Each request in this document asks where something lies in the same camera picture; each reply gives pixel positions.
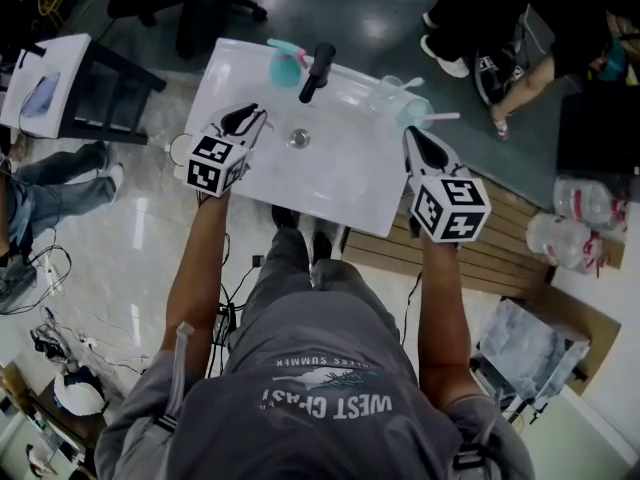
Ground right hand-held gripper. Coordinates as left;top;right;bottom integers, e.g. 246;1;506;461
402;125;493;244

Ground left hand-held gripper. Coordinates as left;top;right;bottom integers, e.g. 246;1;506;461
185;101;270;199

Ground person's right forearm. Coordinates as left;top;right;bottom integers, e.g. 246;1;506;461
417;237;476;412

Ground person's left forearm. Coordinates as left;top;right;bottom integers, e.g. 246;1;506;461
163;192;231;369

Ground teal spray bottle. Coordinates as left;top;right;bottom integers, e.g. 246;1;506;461
265;37;307;89

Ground person's left black shoe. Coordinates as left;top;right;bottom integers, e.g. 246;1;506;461
269;204;301;232

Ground person's black shoe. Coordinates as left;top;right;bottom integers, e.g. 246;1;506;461
309;230;335;264
269;204;301;232

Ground wooden slat platform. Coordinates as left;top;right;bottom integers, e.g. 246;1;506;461
344;170;561;302

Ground black metal stand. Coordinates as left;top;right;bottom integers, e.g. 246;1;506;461
59;40;168;147

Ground person's right black shoe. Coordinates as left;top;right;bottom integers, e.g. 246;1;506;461
309;230;335;264

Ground person's grey trousers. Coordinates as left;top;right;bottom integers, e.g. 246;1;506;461
234;227;401;339

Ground large clear water bottle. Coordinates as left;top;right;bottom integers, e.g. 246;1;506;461
524;212;609;277
552;175;630;232

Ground black battery box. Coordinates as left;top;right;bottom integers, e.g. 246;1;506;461
214;303;239;349

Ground small white sink basin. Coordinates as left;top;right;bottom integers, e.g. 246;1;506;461
0;32;94;139

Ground clear plastic bag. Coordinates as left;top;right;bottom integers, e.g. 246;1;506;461
477;297;591;404

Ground large cardboard box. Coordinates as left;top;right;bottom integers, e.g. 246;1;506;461
499;282;623;397

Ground person's grey shirt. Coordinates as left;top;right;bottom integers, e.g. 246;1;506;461
94;287;536;480

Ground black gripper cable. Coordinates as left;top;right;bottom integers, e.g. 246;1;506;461
399;270;424;349
219;232;236;319

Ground grey harness strap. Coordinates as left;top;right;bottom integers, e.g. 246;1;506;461
154;321;197;434
452;387;506;472

